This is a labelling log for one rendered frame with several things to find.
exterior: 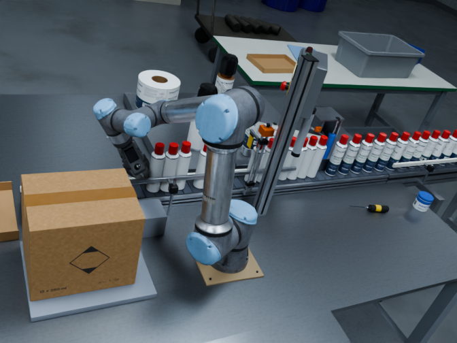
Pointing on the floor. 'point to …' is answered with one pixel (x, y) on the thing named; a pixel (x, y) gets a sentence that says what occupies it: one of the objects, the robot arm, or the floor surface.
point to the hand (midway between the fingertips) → (145, 179)
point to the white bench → (334, 78)
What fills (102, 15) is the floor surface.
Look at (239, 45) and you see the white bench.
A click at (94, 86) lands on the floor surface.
